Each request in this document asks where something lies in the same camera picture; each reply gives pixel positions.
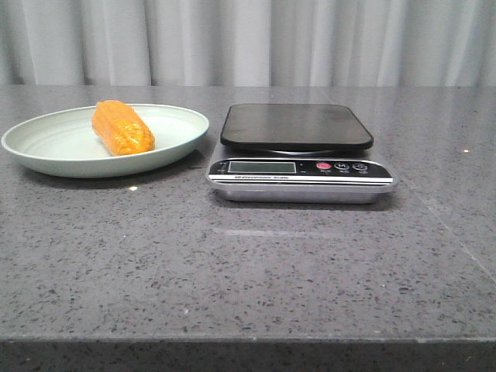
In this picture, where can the orange corn cob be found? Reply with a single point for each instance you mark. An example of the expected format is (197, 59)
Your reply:
(121, 129)

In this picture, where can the pale green plate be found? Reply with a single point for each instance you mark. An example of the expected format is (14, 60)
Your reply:
(64, 144)

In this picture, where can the white pleated curtain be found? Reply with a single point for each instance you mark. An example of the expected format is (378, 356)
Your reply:
(248, 43)

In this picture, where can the silver black kitchen scale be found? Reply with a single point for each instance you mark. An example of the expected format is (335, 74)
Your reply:
(303, 153)

